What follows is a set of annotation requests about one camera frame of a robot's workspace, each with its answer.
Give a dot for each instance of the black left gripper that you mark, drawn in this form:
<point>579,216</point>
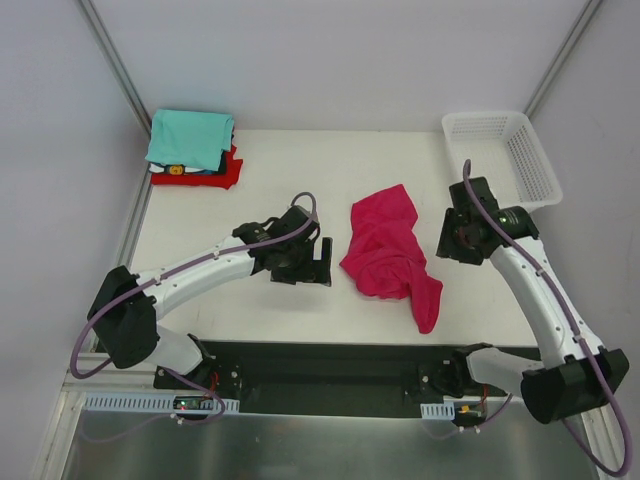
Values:
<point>310,265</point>

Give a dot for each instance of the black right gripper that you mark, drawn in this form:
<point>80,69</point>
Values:
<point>448,238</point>

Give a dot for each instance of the crimson pink t shirt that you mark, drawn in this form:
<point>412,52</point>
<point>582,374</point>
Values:
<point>385,259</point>

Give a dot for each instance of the white plastic basket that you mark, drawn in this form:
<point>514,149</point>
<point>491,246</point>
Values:
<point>504,148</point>

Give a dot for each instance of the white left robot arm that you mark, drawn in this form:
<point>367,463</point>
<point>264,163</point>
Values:
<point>128,307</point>

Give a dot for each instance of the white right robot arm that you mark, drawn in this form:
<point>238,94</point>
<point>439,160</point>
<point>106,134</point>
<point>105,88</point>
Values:
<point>576,373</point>

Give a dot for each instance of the folded dark printed t shirt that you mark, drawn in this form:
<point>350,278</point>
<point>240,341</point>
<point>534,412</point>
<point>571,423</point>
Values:
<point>177,170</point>

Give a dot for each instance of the folded teal t shirt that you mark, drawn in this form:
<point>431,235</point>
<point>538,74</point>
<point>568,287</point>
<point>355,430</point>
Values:
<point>193,139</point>

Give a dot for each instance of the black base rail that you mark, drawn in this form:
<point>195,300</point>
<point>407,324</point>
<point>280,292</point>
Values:
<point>378,381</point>

